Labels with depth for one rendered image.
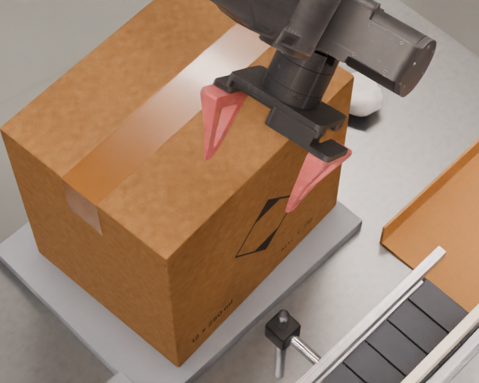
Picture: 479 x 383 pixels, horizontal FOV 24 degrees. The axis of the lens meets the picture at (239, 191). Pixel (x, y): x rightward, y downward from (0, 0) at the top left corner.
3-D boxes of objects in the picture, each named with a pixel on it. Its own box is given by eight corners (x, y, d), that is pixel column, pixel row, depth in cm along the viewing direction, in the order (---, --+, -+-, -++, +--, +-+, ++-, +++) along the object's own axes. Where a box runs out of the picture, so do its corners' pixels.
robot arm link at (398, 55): (302, -59, 90) (252, 35, 92) (421, 7, 87) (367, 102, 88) (344, -35, 101) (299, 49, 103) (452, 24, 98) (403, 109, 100)
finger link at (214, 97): (232, 192, 103) (272, 105, 100) (172, 153, 105) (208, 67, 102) (263, 178, 109) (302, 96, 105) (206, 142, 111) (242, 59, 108)
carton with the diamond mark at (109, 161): (178, 369, 130) (165, 261, 107) (37, 252, 138) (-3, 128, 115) (337, 204, 142) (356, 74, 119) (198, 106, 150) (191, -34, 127)
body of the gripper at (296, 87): (312, 144, 99) (348, 72, 96) (221, 89, 102) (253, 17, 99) (340, 133, 104) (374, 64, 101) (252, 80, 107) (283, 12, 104)
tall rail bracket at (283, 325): (306, 416, 129) (314, 359, 115) (261, 374, 132) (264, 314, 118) (325, 397, 130) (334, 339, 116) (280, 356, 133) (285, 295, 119)
